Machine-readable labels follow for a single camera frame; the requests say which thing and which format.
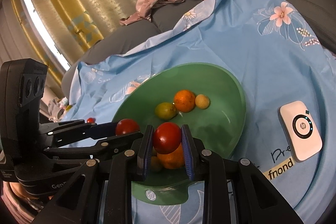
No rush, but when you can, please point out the red tomato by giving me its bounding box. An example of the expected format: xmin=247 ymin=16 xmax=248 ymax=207
xmin=115 ymin=119 xmax=140 ymax=135
xmin=153 ymin=122 xmax=182 ymax=154
xmin=87 ymin=118 xmax=96 ymax=123

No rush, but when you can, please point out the large orange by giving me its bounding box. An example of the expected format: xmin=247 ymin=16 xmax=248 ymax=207
xmin=157 ymin=144 xmax=185 ymax=169

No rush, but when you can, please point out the small yellow fruit front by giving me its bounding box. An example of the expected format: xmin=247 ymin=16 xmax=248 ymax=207
xmin=195 ymin=94 xmax=210 ymax=110

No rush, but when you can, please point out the small yellow fruit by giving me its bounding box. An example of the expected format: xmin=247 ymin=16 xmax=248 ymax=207
xmin=195 ymin=94 xmax=210 ymax=110
xmin=150 ymin=148 xmax=162 ymax=172

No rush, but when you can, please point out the green fruit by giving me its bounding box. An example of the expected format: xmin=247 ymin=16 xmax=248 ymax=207
xmin=154 ymin=102 xmax=177 ymax=121

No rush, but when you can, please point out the small orange back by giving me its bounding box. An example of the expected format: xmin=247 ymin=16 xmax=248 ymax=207
xmin=173 ymin=90 xmax=195 ymax=113

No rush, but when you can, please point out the person's hand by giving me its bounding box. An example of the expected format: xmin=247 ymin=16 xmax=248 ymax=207
xmin=1 ymin=181 xmax=54 ymax=203

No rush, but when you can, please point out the clutter pile of cloths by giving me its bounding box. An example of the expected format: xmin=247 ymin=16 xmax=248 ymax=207
xmin=48 ymin=97 xmax=72 ymax=122

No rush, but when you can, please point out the green plastic bowl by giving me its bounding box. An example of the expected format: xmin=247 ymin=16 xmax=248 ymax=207
xmin=113 ymin=63 xmax=246 ymax=205

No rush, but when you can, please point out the white portable device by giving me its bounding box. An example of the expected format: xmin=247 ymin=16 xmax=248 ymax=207
xmin=278 ymin=101 xmax=322 ymax=162

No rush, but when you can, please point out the blue floral cloth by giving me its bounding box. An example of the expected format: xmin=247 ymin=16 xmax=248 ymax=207
xmin=64 ymin=0 xmax=335 ymax=223

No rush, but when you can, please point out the grey sofa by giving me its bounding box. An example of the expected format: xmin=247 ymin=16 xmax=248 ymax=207
xmin=62 ymin=0 xmax=203 ymax=97

